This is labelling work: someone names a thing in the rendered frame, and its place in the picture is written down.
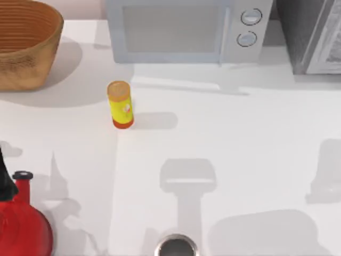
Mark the yellow and orange can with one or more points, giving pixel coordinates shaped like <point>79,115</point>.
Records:
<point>121,106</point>

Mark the pale microwave oven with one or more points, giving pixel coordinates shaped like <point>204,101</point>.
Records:
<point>173,32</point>

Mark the microwave oven knob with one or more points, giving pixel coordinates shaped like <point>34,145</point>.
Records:
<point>251,16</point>
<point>246,39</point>

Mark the silver metal cup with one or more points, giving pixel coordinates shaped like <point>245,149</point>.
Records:
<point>176,246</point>

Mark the woven brown basket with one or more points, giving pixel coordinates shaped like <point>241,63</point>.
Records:
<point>24,53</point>

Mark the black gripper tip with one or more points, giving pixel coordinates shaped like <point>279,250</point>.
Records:
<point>5,176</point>

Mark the red kettle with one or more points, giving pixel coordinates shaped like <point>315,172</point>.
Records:
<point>21,224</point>

